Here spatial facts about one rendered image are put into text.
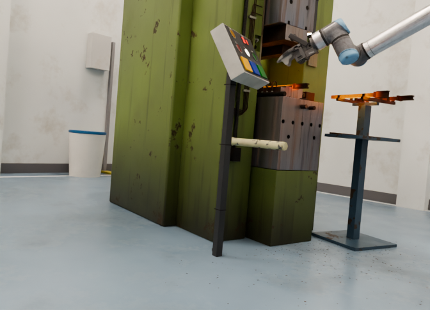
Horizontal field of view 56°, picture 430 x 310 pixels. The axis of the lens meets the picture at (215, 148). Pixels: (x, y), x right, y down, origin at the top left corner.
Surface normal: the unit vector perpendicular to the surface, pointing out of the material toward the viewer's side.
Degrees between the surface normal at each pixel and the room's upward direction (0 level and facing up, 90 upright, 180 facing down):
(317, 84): 90
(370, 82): 90
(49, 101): 90
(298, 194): 90
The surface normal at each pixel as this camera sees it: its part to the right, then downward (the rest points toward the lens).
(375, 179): -0.69, -0.04
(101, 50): 0.72, 0.08
